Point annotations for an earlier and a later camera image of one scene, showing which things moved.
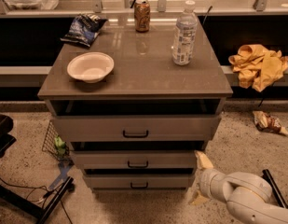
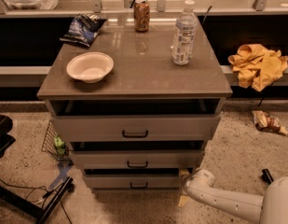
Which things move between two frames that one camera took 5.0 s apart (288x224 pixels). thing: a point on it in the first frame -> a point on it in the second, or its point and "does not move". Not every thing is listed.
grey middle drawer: x=135 y=159 does not move
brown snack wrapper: x=267 y=122 does not move
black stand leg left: x=30 y=207 does not move
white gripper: x=206 y=181 -> x=187 y=184
